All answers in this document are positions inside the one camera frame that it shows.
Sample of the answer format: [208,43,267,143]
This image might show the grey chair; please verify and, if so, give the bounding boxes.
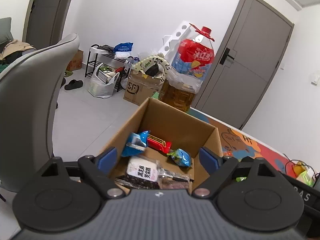
[0,33,80,193]

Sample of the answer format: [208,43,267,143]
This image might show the small brown cardboard carton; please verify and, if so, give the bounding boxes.
[65,49,84,72]

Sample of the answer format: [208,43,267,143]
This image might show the black sesame snack packet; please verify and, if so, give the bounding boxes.
[115,156,160,190]

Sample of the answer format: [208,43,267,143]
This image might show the dark grey door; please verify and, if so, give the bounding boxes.
[22,0,78,50]

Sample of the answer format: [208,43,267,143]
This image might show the grey cloth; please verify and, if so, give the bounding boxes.
[97,44,116,53]

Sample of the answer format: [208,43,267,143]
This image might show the white plastic bag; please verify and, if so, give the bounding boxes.
[87,63,120,99]

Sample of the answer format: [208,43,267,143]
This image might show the brown cardboard box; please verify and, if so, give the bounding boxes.
[96,97,223,195]

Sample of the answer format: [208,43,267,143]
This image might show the small yellow box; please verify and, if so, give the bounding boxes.
[294,164,307,178]

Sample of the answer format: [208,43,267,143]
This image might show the black door handle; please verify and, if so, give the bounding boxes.
[219,47,237,67]

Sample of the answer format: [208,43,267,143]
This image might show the green white tissue box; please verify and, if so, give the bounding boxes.
[297,170,316,187]

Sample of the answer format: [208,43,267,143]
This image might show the panda print plush pillow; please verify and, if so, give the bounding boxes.
[132,54,172,83]

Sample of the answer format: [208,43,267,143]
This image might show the black shoe rack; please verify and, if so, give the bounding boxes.
[84,44,130,92]

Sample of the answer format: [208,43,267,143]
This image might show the blue green candy packet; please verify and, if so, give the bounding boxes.
[167,148,192,168]

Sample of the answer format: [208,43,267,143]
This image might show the large red-capped oil bottle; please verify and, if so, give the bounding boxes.
[159,23,215,114]

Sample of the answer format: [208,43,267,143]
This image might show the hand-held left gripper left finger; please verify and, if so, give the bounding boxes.
[37,147,125,200]

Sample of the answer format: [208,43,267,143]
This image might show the black cable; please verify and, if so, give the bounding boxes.
[282,152,313,173]

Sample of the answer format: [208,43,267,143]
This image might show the white perforated bracket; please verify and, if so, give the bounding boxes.
[162,20,193,60]

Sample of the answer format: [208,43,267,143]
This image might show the red snack packet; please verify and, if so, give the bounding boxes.
[146,134,172,154]

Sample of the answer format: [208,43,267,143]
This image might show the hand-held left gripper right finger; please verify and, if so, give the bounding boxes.
[192,147,288,200]

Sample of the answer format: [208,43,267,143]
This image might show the beige cloth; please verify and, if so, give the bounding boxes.
[1,39,37,58]

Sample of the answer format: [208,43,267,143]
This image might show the blue snack packet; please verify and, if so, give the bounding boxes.
[122,130,151,157]

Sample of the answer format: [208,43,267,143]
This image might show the printed brown floor carton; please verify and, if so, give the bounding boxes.
[123,71,165,106]

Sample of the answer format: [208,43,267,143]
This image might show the blue white bag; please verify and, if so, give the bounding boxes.
[114,42,134,58]

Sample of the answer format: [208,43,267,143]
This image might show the grey sofa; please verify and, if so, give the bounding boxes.
[0,17,38,75]

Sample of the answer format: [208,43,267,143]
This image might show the black slipper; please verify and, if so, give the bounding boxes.
[64,79,84,91]

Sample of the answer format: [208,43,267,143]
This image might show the dark clear snack packet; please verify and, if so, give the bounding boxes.
[157,166,192,190]

